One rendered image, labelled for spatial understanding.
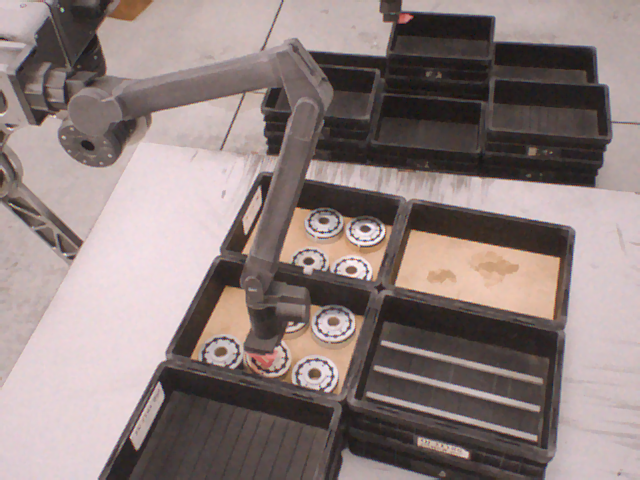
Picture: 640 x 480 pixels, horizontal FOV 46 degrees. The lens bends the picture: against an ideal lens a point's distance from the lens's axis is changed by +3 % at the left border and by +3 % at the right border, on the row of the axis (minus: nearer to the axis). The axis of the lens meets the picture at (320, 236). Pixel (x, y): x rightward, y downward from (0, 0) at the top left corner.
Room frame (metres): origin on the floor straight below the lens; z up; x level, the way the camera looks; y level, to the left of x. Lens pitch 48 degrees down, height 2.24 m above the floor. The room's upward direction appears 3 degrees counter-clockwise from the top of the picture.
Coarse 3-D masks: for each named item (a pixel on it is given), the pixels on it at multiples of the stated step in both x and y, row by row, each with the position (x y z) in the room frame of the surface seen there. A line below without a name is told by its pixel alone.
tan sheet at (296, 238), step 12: (300, 216) 1.34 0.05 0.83; (300, 228) 1.30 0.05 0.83; (252, 240) 1.27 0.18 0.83; (288, 240) 1.26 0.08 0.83; (300, 240) 1.26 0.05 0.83; (288, 252) 1.22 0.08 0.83; (336, 252) 1.21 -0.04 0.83; (348, 252) 1.21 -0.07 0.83; (360, 252) 1.21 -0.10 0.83; (372, 252) 1.20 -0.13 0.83; (372, 264) 1.16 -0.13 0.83
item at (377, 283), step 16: (256, 176) 1.40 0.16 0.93; (272, 176) 1.40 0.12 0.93; (368, 192) 1.32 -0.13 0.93; (240, 208) 1.29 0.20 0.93; (400, 208) 1.26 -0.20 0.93; (224, 240) 1.18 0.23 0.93; (240, 256) 1.13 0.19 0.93; (384, 256) 1.10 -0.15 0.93; (320, 272) 1.07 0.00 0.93; (384, 272) 1.06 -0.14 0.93
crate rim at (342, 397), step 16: (224, 256) 1.13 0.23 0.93; (208, 272) 1.09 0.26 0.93; (288, 272) 1.07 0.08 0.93; (352, 288) 1.02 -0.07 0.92; (368, 288) 1.01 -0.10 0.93; (192, 304) 1.00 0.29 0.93; (368, 304) 0.97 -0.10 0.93; (368, 320) 0.92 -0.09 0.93; (176, 336) 0.91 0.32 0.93; (352, 352) 0.84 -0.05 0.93; (208, 368) 0.83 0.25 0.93; (224, 368) 0.82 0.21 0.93; (352, 368) 0.81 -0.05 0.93; (272, 384) 0.78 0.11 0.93; (288, 384) 0.78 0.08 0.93; (336, 400) 0.74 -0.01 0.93
